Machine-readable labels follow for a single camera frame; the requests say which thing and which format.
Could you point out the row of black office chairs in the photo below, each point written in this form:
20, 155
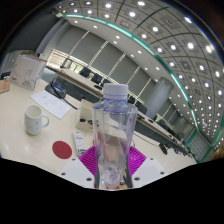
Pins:
96, 78

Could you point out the white printed paper sheet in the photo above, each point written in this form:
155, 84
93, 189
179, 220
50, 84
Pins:
51, 104

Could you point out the round ceiling lights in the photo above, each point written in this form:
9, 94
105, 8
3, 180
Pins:
173, 46

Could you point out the long curved conference desk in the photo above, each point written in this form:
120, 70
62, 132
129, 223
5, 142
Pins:
80, 83

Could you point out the white printed cardboard box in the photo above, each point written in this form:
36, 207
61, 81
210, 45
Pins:
26, 73

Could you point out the black table microphone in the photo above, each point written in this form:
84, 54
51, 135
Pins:
163, 148

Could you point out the flat round red coaster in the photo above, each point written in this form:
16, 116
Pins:
62, 150

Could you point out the white remote control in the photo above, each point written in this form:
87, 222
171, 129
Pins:
79, 144

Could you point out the black stapler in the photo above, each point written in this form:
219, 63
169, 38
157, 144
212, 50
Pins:
85, 121

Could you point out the white ceramic mug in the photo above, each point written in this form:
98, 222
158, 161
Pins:
32, 121

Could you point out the small beige open box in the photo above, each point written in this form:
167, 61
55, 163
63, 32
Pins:
85, 111

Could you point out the black desk phone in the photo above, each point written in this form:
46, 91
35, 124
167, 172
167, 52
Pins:
56, 90

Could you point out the clear plastic water bottle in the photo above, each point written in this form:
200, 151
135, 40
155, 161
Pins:
113, 133

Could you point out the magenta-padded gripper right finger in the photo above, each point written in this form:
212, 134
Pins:
146, 170

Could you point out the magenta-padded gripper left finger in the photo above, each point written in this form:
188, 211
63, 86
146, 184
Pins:
78, 171

